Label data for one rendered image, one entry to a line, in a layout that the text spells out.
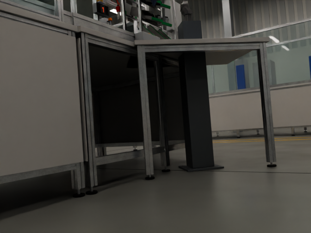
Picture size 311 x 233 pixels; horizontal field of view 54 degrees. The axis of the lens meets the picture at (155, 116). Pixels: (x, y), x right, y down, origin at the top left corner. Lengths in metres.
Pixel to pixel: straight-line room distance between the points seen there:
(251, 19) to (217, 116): 5.63
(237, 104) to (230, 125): 0.43
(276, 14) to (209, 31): 2.36
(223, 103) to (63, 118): 5.01
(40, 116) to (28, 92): 0.12
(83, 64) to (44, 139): 0.44
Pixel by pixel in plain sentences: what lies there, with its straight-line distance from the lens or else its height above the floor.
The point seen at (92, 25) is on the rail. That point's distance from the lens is 1.84.
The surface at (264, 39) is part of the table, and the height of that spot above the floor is 0.84.
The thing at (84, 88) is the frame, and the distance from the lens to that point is 1.60.
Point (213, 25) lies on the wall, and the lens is 11.79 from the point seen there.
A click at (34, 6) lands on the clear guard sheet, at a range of 1.59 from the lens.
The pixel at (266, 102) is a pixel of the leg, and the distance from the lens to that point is 2.14.
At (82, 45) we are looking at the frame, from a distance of 1.64.
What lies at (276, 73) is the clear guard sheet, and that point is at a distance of 6.01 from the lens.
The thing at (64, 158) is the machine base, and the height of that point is 0.20.
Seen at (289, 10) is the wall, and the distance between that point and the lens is 11.02.
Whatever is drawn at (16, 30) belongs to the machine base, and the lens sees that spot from 1.45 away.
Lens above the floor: 0.31
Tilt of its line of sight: 2 degrees up
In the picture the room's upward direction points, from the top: 4 degrees counter-clockwise
